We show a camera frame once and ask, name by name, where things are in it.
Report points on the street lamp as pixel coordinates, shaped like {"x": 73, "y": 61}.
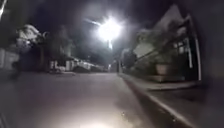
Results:
{"x": 109, "y": 31}

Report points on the pale low building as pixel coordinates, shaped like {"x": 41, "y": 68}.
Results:
{"x": 76, "y": 64}

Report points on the grey pavement strip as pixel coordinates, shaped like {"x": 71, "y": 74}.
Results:
{"x": 166, "y": 86}

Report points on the concrete kerb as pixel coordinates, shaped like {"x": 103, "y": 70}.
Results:
{"x": 156, "y": 103}

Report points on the grey asphalt road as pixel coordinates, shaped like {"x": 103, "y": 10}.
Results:
{"x": 60, "y": 100}

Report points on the tree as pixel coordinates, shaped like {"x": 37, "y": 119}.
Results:
{"x": 28, "y": 43}

